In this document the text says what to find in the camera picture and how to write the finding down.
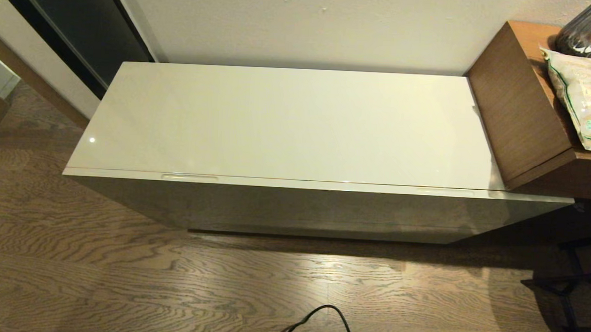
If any glossy white low cabinet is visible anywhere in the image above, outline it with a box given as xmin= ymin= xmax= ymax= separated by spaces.
xmin=66 ymin=58 xmax=510 ymax=191

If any green-trimmed snack bag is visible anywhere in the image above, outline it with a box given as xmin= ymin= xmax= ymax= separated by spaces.
xmin=535 ymin=47 xmax=591 ymax=156

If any dark glass door panel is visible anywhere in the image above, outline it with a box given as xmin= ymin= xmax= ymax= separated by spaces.
xmin=0 ymin=0 xmax=158 ymax=102

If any brown wooden side table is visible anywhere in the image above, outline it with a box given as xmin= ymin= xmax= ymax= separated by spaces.
xmin=460 ymin=19 xmax=591 ymax=200

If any dark ribbed glass vase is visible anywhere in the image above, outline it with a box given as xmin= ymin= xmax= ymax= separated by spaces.
xmin=553 ymin=0 xmax=591 ymax=60

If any black floor power cable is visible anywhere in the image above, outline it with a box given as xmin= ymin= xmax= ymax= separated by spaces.
xmin=272 ymin=302 xmax=360 ymax=332

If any glossy white wide drawer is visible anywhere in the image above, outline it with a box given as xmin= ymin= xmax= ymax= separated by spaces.
xmin=60 ymin=167 xmax=576 ymax=250

